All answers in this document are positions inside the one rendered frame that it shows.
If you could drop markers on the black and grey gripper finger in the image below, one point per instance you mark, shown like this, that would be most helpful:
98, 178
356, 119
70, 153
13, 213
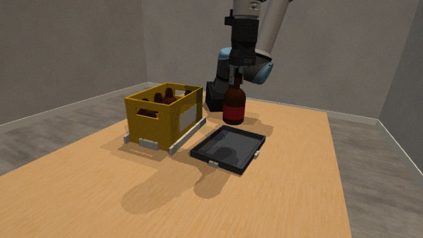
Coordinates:
241, 73
232, 74

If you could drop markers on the yellow crate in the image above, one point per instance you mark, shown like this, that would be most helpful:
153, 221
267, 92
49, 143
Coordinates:
174, 120

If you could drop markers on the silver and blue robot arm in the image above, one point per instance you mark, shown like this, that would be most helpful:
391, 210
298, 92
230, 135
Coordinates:
259, 72

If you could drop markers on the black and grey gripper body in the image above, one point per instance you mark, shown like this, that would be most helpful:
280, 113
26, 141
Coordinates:
244, 31

